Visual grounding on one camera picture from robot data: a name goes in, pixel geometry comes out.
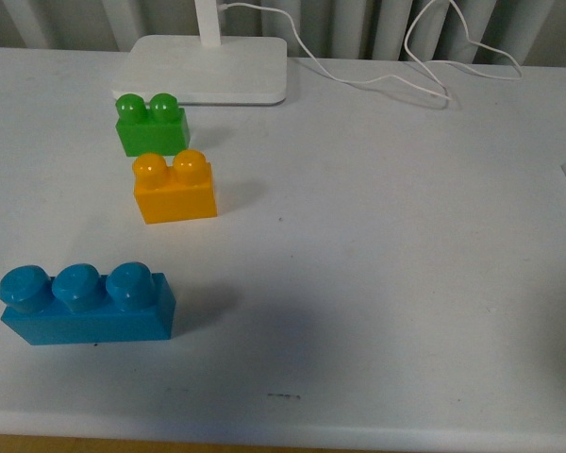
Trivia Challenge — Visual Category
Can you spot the yellow two-stud block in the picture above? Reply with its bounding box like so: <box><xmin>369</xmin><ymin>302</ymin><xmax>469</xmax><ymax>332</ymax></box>
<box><xmin>132</xmin><ymin>150</ymin><xmax>217</xmax><ymax>224</ymax></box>

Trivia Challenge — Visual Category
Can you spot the white lamp cable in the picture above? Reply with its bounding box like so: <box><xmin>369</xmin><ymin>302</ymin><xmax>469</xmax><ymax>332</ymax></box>
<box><xmin>220</xmin><ymin>0</ymin><xmax>524</xmax><ymax>102</ymax></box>

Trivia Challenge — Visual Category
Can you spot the green two-stud block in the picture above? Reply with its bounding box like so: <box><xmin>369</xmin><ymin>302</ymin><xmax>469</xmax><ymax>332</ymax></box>
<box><xmin>115</xmin><ymin>92</ymin><xmax>191</xmax><ymax>157</ymax></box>

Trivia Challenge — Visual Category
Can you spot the blue three-stud block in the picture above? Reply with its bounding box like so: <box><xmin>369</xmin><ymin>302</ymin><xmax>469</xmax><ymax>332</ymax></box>
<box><xmin>0</xmin><ymin>261</ymin><xmax>176</xmax><ymax>345</ymax></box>

